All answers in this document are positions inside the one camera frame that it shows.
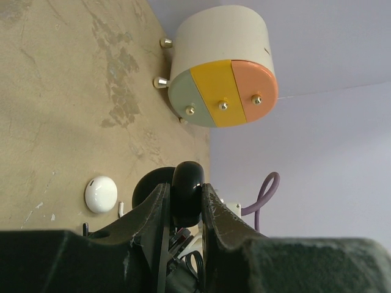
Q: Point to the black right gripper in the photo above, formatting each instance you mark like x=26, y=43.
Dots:
x=185, y=271

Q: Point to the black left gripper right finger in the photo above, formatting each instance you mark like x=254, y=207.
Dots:
x=238, y=259

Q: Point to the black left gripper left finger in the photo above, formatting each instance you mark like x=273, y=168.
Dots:
x=129, y=255

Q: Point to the black round earbud case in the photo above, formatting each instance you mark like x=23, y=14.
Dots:
x=186, y=181

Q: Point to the white earbud near case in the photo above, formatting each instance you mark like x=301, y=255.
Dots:
x=121, y=209

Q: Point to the white round earbud case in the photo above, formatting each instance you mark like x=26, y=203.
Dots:
x=101, y=194

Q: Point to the white round drawer cabinet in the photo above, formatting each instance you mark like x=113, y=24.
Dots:
x=222, y=73

